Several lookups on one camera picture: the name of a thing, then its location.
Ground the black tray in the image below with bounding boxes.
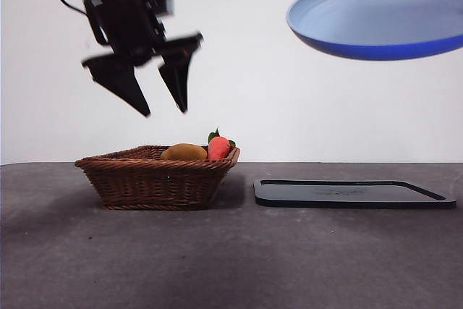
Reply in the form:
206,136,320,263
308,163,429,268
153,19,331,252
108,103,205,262
252,178,457,211

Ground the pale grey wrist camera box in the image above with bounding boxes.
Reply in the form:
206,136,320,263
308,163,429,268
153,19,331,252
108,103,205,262
156,0,177,17

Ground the brown wicker basket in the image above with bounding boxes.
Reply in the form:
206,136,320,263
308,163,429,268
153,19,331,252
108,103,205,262
74,145,242,211

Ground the blue plate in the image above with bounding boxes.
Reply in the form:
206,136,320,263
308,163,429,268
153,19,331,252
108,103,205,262
285,0,463,61

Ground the orange carrot with green leaves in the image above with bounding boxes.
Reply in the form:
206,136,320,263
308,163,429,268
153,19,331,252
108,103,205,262
207,127,237,161

